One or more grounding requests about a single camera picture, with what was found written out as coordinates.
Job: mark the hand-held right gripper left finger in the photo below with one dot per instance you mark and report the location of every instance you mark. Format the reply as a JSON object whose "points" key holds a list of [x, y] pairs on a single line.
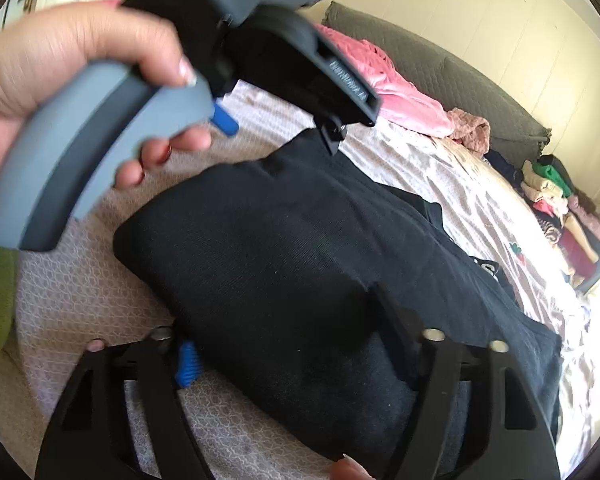
{"points": [[187, 365]]}

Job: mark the person's left hand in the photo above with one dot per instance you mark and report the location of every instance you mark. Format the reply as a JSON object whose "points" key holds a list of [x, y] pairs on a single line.
{"points": [[55, 50]]}

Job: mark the grey quilted headboard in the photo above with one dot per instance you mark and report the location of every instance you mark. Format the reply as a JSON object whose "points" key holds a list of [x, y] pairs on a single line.
{"points": [[430, 60]]}

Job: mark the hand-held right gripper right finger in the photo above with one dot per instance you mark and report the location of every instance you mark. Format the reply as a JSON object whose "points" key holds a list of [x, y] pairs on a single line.
{"points": [[432, 385]]}

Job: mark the dark navy clothes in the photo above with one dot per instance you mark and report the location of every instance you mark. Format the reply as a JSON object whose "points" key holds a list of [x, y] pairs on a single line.
{"points": [[502, 167]]}

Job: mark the person's right hand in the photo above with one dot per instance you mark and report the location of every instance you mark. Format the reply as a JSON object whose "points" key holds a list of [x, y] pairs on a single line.
{"points": [[350, 470]]}

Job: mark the pink fuzzy garment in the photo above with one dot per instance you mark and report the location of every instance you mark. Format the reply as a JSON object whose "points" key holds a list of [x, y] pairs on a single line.
{"points": [[472, 127]]}

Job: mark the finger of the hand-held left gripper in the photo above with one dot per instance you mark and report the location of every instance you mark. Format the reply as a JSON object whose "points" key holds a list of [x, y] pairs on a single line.
{"points": [[225, 120], [332, 135]]}

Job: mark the lilac strawberry print sheet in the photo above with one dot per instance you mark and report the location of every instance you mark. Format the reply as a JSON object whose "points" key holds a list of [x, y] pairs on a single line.
{"points": [[105, 285]]}

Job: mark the pile of folded clothes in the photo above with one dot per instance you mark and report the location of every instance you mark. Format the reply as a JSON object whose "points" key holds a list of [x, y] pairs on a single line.
{"points": [[575, 220]]}

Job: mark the black sweater with orange cuffs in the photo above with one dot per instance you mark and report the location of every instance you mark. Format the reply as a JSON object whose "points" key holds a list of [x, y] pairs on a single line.
{"points": [[280, 260]]}

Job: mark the pink quilt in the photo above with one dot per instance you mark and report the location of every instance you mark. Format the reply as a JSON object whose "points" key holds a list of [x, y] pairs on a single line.
{"points": [[380, 70]]}

